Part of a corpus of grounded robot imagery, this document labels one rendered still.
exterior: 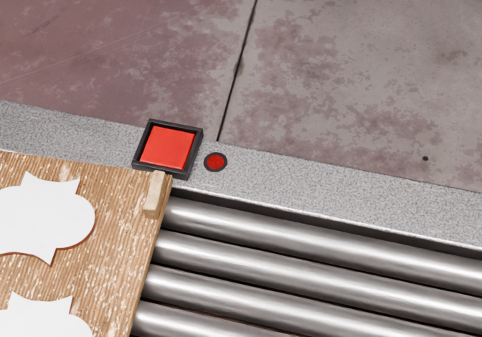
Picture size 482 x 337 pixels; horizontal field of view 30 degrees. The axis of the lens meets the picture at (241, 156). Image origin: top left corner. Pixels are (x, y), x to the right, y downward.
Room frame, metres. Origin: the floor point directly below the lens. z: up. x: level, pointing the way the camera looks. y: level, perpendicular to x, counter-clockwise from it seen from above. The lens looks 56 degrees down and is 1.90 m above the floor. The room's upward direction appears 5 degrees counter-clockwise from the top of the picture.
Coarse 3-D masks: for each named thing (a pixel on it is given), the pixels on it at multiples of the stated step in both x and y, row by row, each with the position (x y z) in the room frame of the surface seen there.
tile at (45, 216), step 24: (0, 192) 0.63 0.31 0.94; (24, 192) 0.63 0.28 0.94; (48, 192) 0.62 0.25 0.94; (72, 192) 0.62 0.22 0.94; (0, 216) 0.59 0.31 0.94; (24, 216) 0.59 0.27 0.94; (48, 216) 0.59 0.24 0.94; (72, 216) 0.59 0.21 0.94; (0, 240) 0.56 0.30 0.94; (24, 240) 0.56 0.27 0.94; (48, 240) 0.55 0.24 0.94; (72, 240) 0.55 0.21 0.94; (48, 264) 0.52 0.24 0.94
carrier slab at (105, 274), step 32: (0, 160) 0.69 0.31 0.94; (32, 160) 0.68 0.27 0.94; (64, 160) 0.68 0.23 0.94; (96, 192) 0.62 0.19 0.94; (128, 192) 0.62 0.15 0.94; (96, 224) 0.57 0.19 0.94; (128, 224) 0.57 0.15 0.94; (160, 224) 0.57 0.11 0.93; (64, 256) 0.53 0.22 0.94; (96, 256) 0.53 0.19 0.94; (128, 256) 0.53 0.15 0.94; (0, 288) 0.50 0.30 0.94; (32, 288) 0.49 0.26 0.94; (64, 288) 0.49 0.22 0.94; (96, 288) 0.49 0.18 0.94; (128, 288) 0.48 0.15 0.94; (96, 320) 0.45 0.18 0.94; (128, 320) 0.44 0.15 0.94
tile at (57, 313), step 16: (16, 304) 0.47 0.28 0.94; (32, 304) 0.47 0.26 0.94; (48, 304) 0.47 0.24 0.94; (64, 304) 0.47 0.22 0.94; (0, 320) 0.45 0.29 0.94; (16, 320) 0.45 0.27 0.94; (32, 320) 0.45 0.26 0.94; (48, 320) 0.45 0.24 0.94; (64, 320) 0.45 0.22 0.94; (80, 320) 0.44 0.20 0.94; (0, 336) 0.43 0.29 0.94; (16, 336) 0.43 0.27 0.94; (32, 336) 0.43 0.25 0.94; (48, 336) 0.43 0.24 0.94; (64, 336) 0.43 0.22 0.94; (80, 336) 0.42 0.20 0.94
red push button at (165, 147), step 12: (156, 132) 0.71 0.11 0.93; (168, 132) 0.71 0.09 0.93; (180, 132) 0.71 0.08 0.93; (156, 144) 0.69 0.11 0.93; (168, 144) 0.69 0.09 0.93; (180, 144) 0.69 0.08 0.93; (192, 144) 0.69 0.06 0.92; (144, 156) 0.68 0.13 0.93; (156, 156) 0.67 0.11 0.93; (168, 156) 0.67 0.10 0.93; (180, 156) 0.67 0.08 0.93; (180, 168) 0.65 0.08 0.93
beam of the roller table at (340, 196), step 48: (0, 144) 0.73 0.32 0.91; (48, 144) 0.72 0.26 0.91; (96, 144) 0.71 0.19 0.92; (192, 192) 0.63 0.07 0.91; (240, 192) 0.62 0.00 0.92; (288, 192) 0.61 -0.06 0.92; (336, 192) 0.60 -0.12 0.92; (384, 192) 0.60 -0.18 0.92; (432, 192) 0.59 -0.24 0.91; (384, 240) 0.54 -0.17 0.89; (432, 240) 0.52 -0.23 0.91; (480, 240) 0.52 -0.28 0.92
